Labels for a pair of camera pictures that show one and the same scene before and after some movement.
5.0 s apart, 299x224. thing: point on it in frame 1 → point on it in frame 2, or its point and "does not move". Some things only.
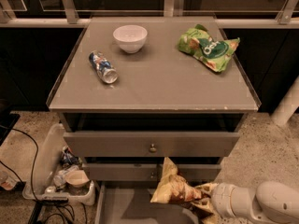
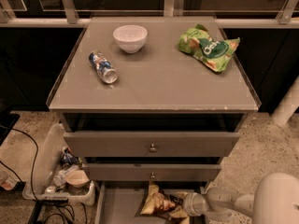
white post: x=285 y=110 does not move
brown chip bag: x=174 y=188 → x=166 y=205
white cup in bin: x=77 y=177 does not move
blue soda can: x=103 y=67 does not move
